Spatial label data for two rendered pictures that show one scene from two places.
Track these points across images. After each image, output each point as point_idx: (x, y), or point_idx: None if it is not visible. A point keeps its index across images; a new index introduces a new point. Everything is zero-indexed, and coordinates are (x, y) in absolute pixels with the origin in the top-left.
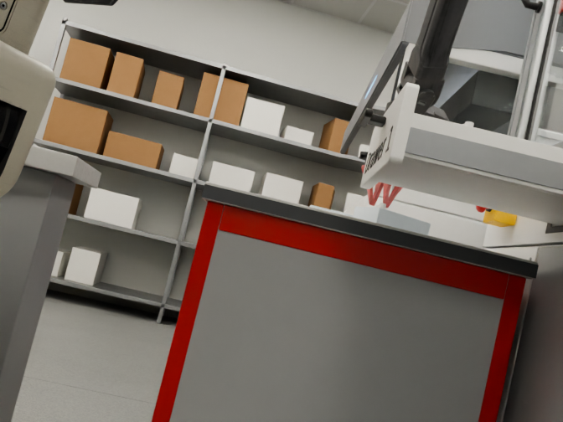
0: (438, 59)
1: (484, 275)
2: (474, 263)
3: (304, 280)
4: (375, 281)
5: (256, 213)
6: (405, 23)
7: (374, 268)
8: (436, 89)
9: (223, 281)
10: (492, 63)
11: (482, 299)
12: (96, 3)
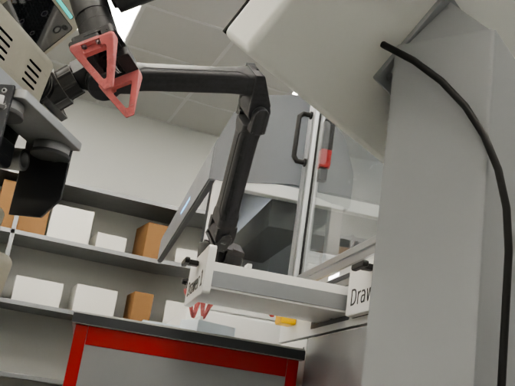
0: (231, 215)
1: (271, 361)
2: (264, 353)
3: (149, 375)
4: (198, 372)
5: (112, 330)
6: (211, 163)
7: (197, 362)
8: (232, 233)
9: (90, 382)
10: (281, 194)
11: (271, 377)
12: (31, 216)
